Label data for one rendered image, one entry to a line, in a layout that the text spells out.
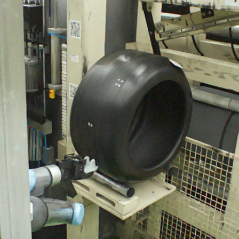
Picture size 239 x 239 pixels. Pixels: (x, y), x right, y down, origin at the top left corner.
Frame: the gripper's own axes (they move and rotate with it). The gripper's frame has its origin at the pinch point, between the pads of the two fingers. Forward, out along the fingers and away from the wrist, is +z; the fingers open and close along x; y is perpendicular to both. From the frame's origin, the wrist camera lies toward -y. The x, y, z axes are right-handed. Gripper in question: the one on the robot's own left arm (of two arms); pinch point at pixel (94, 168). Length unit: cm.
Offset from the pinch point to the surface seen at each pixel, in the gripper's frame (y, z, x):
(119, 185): -8.0, 10.9, -4.8
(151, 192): -16.7, 32.9, -6.4
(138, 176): -2.5, 15.0, -11.2
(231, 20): 65, 48, -21
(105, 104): 28.4, -3.1, -4.6
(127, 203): -13.9, 11.0, -10.6
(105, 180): -8.9, 10.4, 3.0
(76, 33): 50, 11, 32
